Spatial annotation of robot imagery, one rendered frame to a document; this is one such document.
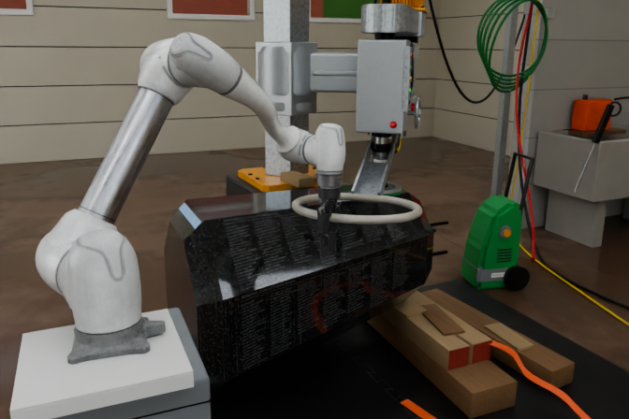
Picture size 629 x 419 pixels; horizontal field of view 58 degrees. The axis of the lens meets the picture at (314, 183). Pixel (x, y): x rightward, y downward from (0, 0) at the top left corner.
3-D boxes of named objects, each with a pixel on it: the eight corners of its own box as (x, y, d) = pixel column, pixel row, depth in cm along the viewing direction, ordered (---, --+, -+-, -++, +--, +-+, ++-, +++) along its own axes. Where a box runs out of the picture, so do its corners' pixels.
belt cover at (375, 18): (382, 42, 342) (383, 14, 338) (424, 43, 336) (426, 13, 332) (353, 41, 251) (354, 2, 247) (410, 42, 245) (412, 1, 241)
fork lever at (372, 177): (369, 133, 297) (369, 124, 294) (406, 135, 292) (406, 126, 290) (343, 200, 238) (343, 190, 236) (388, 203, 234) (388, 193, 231)
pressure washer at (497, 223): (502, 270, 402) (513, 150, 382) (529, 290, 369) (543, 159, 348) (455, 273, 396) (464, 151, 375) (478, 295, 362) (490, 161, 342)
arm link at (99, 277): (90, 341, 127) (80, 248, 123) (59, 317, 140) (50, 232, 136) (155, 319, 138) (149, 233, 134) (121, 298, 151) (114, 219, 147)
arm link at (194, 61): (249, 57, 155) (220, 58, 164) (198, 18, 142) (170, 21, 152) (229, 99, 152) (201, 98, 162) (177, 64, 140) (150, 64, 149)
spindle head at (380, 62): (367, 127, 298) (370, 39, 287) (409, 129, 293) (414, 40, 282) (355, 137, 264) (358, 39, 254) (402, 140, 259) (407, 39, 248)
